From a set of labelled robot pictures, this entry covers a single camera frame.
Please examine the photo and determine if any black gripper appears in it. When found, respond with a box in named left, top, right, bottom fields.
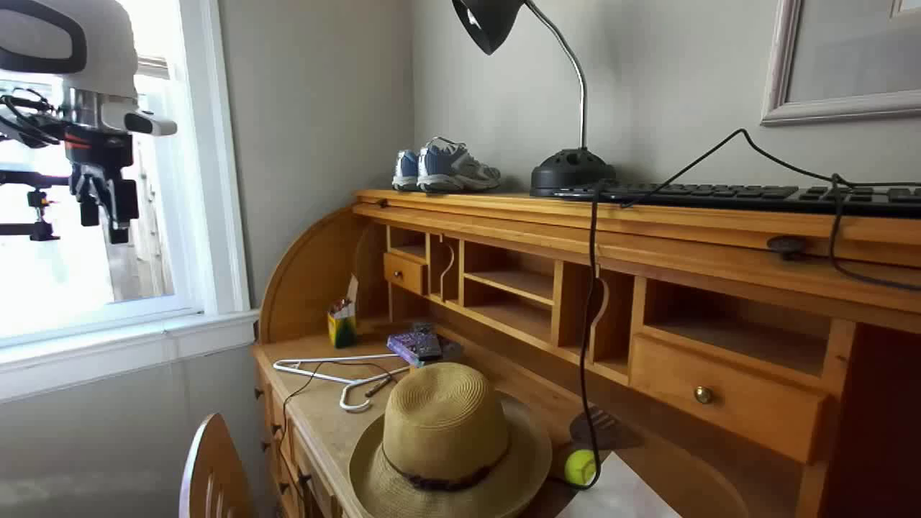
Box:
left=63, top=125, right=139, bottom=244

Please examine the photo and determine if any white framed picture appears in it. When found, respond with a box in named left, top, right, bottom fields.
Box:
left=763, top=0, right=921, bottom=127

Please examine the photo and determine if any black keyboard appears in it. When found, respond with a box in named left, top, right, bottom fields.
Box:
left=558, top=185, right=921, bottom=218

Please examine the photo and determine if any right blue white sneaker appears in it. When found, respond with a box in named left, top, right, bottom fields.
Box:
left=417, top=136, right=502, bottom=192

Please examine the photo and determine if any crayola crayon box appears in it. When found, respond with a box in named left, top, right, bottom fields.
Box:
left=327, top=300, right=356, bottom=348

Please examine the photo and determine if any white plastic hanger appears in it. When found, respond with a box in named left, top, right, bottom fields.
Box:
left=271, top=355, right=409, bottom=415

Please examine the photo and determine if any wooden chair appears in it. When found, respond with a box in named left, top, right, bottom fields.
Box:
left=179, top=415, right=257, bottom=518

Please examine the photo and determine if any white window frame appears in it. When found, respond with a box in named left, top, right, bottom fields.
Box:
left=0, top=0, right=248, bottom=399

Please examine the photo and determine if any left blue white sneaker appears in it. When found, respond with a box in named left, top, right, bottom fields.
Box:
left=392, top=149, right=421, bottom=189

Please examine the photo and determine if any yellow tennis ball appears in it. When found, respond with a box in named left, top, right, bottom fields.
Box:
left=561, top=448, right=598, bottom=487

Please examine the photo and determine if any wooden roll-top desk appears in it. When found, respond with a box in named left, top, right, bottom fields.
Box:
left=253, top=189, right=921, bottom=518

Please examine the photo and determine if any blue white sneaker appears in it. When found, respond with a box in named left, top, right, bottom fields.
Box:
left=417, top=136, right=502, bottom=192
left=392, top=149, right=421, bottom=189

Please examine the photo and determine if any black camera tripod bar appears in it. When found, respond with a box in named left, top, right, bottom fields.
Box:
left=0, top=169, right=70, bottom=241

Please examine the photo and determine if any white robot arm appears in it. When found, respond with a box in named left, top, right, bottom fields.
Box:
left=0, top=0, right=176, bottom=244

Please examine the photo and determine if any white paper sheet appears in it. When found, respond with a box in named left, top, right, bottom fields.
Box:
left=556, top=454, right=681, bottom=518

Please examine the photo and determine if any black desk lamp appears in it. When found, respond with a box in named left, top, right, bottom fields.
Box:
left=450, top=0, right=617, bottom=201

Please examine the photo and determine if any black lamp cable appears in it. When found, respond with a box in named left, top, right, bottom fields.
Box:
left=574, top=197, right=604, bottom=484

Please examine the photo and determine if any tan straw hat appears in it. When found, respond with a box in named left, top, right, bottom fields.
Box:
left=349, top=363, right=552, bottom=518

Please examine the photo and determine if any purple book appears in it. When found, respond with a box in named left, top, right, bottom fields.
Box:
left=386, top=327, right=464, bottom=365

